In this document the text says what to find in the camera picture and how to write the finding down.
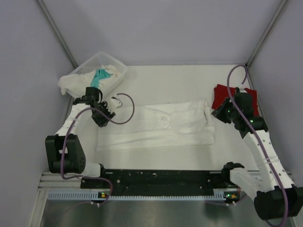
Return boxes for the cream cloth in basket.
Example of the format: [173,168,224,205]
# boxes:
[58,65,122,98]

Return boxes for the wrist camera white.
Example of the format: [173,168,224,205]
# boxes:
[108,96,123,111]
[235,86,247,93]

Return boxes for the grey slotted cable duct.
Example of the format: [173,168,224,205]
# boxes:
[48,191,226,201]

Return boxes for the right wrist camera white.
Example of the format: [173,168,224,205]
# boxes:
[235,86,247,93]

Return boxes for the red folded t-shirt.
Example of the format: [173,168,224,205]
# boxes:
[212,84,259,116]

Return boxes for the aluminium frame rail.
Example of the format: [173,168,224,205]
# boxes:
[37,170,298,190]

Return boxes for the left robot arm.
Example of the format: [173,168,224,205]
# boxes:
[45,87,122,188]

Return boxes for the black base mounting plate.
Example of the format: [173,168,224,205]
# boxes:
[80,168,249,196]

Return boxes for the white peace flower t-shirt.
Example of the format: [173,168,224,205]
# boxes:
[97,100,215,151]

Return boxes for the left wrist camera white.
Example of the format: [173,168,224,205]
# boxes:
[108,96,123,111]

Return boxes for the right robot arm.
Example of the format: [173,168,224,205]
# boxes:
[212,92,303,221]

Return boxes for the white plastic basket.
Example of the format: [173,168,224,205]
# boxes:
[71,52,127,97]

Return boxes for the teal cloth in basket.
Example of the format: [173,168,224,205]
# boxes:
[90,69,113,88]

